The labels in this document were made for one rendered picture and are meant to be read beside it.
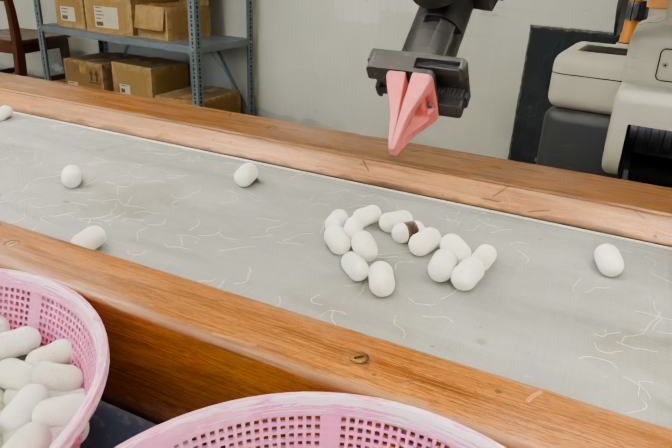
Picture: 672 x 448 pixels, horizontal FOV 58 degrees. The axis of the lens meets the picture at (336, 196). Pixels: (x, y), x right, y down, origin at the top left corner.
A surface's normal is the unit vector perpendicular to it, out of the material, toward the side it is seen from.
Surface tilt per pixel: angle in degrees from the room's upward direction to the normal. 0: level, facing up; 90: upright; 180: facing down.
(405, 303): 0
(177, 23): 90
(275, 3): 90
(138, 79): 91
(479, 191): 45
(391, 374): 0
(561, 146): 90
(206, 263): 0
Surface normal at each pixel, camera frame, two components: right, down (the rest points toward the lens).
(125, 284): 0.04, -0.92
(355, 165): -0.28, -0.42
